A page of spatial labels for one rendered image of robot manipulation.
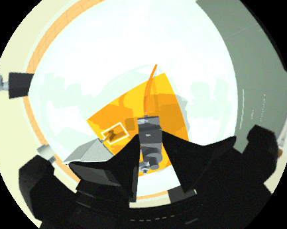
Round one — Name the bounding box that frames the orange rectangular block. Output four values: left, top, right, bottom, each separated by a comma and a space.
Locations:
87, 73, 189, 176

